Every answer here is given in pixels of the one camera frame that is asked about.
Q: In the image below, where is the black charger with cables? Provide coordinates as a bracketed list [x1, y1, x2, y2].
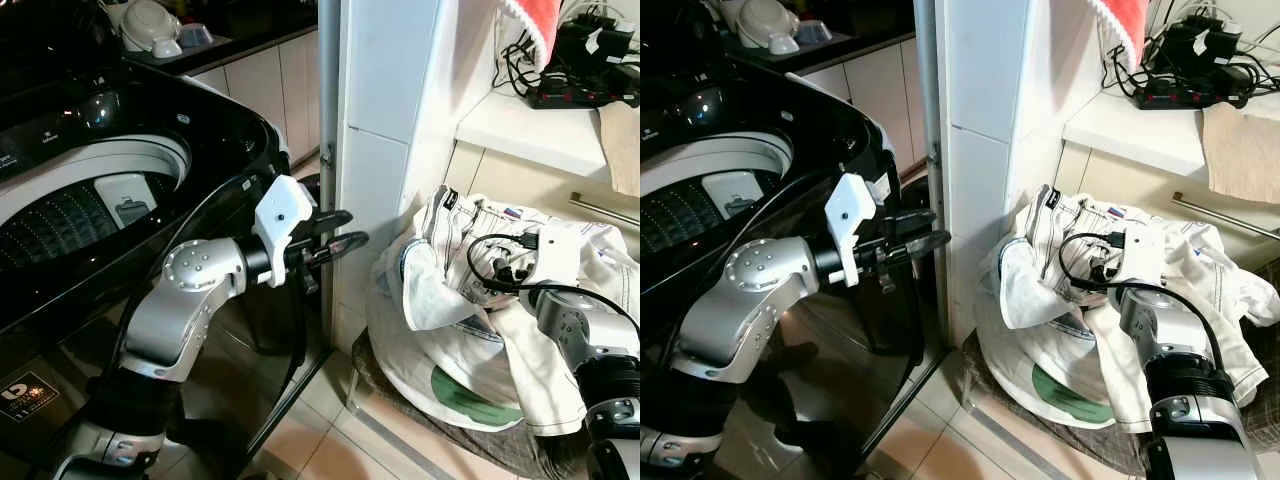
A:
[553, 16, 639, 83]
[1158, 16, 1243, 83]

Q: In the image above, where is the white stitched garment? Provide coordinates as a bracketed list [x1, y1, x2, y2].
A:
[985, 184, 1280, 433]
[375, 184, 641, 437]

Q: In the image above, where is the metal door frame strip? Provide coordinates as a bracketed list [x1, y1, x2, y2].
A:
[316, 0, 344, 353]
[911, 0, 947, 353]

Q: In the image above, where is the grey washer detergent tray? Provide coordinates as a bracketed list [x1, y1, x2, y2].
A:
[699, 169, 764, 224]
[94, 172, 160, 230]

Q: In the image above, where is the white kitchen cabinet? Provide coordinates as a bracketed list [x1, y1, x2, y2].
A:
[185, 28, 323, 169]
[800, 34, 927, 177]

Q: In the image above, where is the metal towel rail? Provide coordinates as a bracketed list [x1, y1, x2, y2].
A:
[1171, 191, 1280, 244]
[570, 192, 641, 232]

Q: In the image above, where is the beige hanging towel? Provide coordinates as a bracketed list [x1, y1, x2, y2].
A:
[1200, 100, 1280, 207]
[597, 100, 641, 198]

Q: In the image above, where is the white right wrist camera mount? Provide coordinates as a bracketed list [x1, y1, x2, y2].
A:
[1120, 225, 1169, 291]
[535, 225, 584, 289]

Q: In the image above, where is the red cloth with white trim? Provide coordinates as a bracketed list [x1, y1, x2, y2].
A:
[497, 0, 564, 73]
[1090, 0, 1152, 73]

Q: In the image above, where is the white cloth with green print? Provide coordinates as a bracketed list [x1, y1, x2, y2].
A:
[972, 285, 1126, 431]
[364, 285, 528, 431]

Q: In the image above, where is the washer warning sticker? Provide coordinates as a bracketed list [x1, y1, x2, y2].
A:
[0, 371, 60, 424]

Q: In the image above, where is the black power strip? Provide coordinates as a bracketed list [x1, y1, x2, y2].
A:
[526, 82, 641, 110]
[1130, 80, 1247, 110]

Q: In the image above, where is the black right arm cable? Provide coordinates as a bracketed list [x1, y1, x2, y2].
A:
[465, 231, 641, 337]
[1058, 231, 1226, 366]

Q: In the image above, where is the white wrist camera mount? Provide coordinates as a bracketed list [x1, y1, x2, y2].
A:
[1120, 225, 1169, 291]
[253, 175, 317, 289]
[825, 172, 893, 288]
[535, 225, 584, 289]

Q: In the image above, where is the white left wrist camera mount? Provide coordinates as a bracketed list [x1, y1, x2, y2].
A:
[253, 175, 317, 289]
[825, 172, 893, 288]

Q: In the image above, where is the black top-load washing machine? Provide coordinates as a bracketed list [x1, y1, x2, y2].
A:
[640, 45, 943, 480]
[0, 45, 333, 480]

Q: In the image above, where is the white tiled ledge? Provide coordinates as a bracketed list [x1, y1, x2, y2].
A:
[454, 88, 614, 184]
[1061, 90, 1217, 187]

